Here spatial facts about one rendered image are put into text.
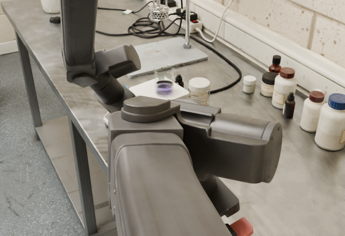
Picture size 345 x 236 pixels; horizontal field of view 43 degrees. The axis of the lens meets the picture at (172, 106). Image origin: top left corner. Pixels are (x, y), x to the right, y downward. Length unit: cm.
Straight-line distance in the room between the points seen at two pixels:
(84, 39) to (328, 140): 64
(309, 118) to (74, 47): 64
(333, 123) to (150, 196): 86
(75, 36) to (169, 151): 47
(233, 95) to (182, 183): 103
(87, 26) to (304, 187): 58
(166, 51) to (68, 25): 85
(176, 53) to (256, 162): 117
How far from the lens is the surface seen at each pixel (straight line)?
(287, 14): 141
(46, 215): 203
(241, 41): 154
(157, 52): 153
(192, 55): 151
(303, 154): 110
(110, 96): 98
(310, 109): 115
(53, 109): 272
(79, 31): 74
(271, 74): 131
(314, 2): 132
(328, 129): 110
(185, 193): 26
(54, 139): 231
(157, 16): 144
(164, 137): 33
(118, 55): 91
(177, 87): 115
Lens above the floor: 140
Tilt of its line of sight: 32 degrees down
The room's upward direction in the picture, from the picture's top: straight up
